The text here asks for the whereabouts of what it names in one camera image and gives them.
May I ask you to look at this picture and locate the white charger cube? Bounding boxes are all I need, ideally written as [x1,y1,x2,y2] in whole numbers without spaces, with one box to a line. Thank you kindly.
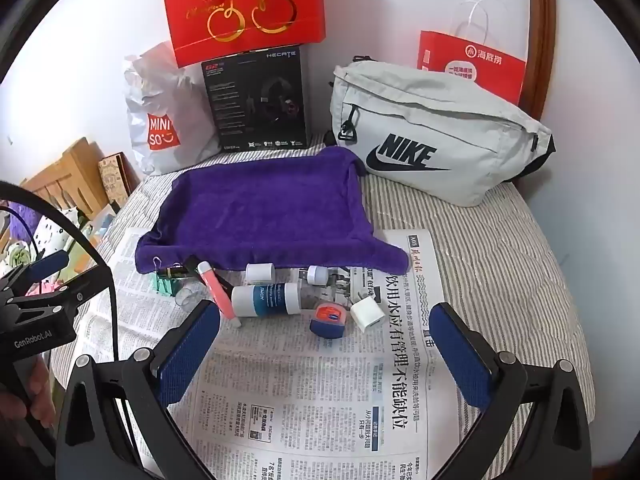
[350,300,386,333]

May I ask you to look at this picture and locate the brown patterned box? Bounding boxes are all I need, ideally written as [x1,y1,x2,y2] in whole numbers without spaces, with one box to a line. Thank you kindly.
[97,152,141,213]

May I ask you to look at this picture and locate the white tape roll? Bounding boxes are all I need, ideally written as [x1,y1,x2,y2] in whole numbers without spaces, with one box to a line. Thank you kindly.
[244,262,276,284]

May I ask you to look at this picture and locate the purple towel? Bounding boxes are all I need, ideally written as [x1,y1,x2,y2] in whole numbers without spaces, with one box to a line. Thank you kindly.
[136,146,410,276]

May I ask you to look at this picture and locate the red paper bag white handles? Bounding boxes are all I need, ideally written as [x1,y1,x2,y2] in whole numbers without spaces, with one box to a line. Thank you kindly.
[416,0,528,108]

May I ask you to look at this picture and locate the pink flashlight earpick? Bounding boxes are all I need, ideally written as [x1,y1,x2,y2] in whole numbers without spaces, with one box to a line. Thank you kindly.
[196,261,243,330]

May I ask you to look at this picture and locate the light wooden rack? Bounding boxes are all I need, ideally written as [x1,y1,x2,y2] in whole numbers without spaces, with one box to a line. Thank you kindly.
[20,136,113,221]

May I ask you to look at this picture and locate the brown wooden headboard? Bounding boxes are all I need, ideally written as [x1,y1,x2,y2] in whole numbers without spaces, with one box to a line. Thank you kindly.
[517,0,558,121]

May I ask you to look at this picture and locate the red gift bag gold cherries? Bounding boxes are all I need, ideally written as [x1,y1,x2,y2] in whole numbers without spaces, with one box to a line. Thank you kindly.
[161,0,327,68]

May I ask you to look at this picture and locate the black stick with yellow band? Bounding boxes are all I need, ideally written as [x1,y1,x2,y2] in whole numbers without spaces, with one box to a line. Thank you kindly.
[161,255,202,279]

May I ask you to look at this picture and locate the person's left hand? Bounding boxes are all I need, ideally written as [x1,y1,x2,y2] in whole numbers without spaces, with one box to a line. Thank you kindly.
[0,357,57,431]

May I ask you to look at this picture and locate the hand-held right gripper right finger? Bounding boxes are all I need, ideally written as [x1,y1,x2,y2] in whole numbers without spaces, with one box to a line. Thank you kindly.
[429,302,593,480]

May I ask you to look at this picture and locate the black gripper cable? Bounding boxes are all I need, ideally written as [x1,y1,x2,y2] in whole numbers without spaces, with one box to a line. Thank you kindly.
[0,181,121,361]

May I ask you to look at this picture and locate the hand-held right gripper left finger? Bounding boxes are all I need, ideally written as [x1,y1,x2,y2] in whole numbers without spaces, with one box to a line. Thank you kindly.
[54,300,222,480]

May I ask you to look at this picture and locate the newspaper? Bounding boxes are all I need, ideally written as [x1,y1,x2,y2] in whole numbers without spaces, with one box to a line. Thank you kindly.
[82,227,481,480]

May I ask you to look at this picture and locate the grey waist bag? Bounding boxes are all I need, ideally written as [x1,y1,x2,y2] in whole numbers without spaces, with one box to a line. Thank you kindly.
[324,57,557,208]

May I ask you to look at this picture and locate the black headset box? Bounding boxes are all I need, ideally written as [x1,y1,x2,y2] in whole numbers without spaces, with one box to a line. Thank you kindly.
[201,46,310,153]

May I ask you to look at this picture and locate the striped bed sheet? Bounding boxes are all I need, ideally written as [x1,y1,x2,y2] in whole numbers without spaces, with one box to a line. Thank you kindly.
[50,132,596,480]

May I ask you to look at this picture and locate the white and blue bottle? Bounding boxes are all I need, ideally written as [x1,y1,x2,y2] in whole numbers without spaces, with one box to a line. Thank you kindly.
[231,282,302,318]

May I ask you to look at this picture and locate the white plastic shopping bag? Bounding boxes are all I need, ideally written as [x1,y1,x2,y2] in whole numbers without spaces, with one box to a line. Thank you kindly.
[122,42,221,176]

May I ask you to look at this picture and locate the green binder clip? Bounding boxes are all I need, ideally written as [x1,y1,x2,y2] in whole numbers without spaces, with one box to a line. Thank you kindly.
[152,256,185,297]

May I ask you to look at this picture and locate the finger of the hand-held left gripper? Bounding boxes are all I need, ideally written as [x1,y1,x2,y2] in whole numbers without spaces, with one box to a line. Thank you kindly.
[0,250,70,293]
[30,267,112,311]

